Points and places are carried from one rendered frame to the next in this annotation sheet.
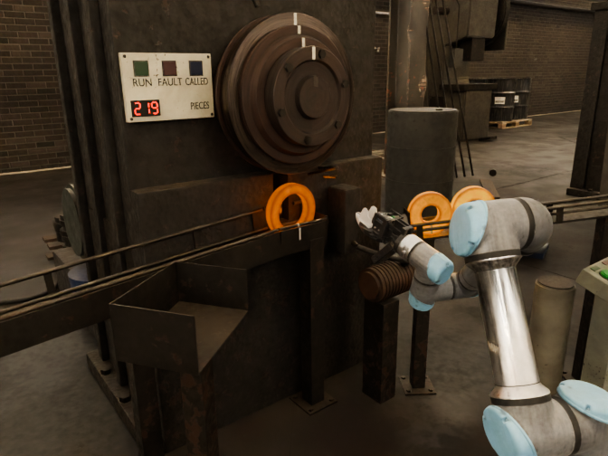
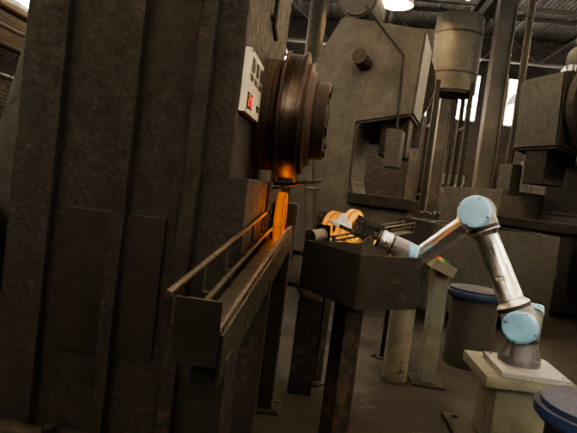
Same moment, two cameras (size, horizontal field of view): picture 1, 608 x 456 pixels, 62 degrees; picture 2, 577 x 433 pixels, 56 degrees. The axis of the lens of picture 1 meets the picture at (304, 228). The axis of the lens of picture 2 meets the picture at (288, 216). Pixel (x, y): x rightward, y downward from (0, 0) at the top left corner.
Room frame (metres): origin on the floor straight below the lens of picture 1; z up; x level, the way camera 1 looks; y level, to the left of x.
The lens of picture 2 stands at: (0.24, 1.53, 0.86)
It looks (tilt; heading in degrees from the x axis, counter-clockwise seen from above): 3 degrees down; 312
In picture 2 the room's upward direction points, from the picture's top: 7 degrees clockwise
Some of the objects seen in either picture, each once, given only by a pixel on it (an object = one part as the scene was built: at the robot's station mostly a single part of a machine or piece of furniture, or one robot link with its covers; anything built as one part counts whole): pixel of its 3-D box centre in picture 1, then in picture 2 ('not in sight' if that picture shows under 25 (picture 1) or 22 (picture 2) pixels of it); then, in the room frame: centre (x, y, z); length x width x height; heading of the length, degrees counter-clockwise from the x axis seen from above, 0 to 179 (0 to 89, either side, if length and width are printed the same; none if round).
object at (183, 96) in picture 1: (169, 87); (252, 88); (1.47, 0.37, 1.15); 0.26 x 0.02 x 0.18; 127
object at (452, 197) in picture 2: not in sight; (482, 240); (2.60, -4.34, 0.55); 1.10 x 0.53 x 1.10; 147
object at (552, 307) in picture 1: (546, 351); (400, 326); (1.52, -0.82, 0.26); 0.12 x 0.12 x 0.52
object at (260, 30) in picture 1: (289, 96); (294, 118); (1.59, 0.04, 1.11); 0.47 x 0.06 x 0.47; 127
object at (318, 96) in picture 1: (309, 97); (321, 121); (1.51, -0.02, 1.11); 0.28 x 0.06 x 0.28; 127
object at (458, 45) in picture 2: not in sight; (445, 134); (5.19, -8.27, 2.25); 0.92 x 0.92 x 4.50
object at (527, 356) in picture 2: not in sight; (520, 349); (0.89, -0.58, 0.37); 0.15 x 0.15 x 0.10
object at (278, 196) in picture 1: (290, 211); (280, 216); (1.60, 0.04, 0.75); 0.18 x 0.03 x 0.18; 128
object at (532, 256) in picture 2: not in sight; (464, 269); (2.04, -2.69, 0.39); 1.03 x 0.83 x 0.77; 52
